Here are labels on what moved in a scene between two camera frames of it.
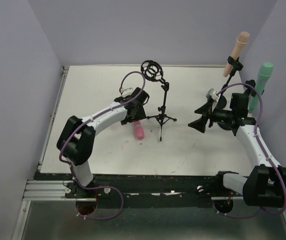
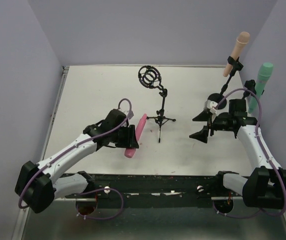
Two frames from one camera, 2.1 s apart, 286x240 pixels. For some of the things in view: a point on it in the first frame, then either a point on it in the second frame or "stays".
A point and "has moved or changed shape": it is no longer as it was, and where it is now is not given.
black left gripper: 135,119 -> 130,136
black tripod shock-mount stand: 152,70 has moved or changed shape
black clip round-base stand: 251,89 stays
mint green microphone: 264,74 stays
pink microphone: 139,130 has moved or changed shape
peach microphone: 242,39 stays
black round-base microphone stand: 234,65 stays
